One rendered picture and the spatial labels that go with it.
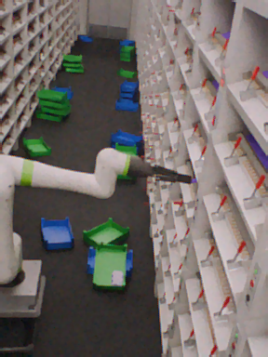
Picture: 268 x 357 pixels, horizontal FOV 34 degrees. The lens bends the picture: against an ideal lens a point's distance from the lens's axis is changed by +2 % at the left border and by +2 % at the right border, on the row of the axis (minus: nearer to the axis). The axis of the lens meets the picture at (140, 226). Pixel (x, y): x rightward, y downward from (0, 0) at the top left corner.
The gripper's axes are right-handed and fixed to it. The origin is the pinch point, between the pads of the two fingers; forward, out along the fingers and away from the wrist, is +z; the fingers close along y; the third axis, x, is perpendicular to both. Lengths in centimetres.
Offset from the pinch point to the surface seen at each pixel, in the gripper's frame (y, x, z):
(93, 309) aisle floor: -19, -104, -22
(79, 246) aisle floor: -83, -106, -36
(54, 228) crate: -105, -109, -57
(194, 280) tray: 38.4, -26.5, 8.7
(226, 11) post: -33, 65, 2
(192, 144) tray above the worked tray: -12.9, 11.8, 1.6
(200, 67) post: -33, 41, -2
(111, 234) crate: -102, -103, -14
